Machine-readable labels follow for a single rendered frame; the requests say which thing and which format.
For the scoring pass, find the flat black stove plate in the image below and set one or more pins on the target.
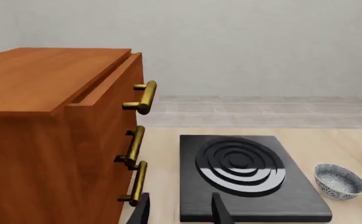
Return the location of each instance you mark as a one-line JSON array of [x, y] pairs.
[[255, 203]]

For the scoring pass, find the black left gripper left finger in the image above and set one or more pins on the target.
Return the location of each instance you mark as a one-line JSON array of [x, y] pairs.
[[140, 213]]

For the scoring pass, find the patterned black-white bowl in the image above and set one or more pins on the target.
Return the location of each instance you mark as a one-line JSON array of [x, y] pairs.
[[339, 184]]

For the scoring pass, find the red-brown wooden cabinet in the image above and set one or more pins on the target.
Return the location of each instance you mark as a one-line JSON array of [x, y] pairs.
[[28, 140]]

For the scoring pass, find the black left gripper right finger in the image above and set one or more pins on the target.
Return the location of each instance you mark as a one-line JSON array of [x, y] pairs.
[[219, 214]]

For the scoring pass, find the wooden cabinet drawer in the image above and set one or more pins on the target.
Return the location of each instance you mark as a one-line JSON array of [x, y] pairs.
[[112, 98]]

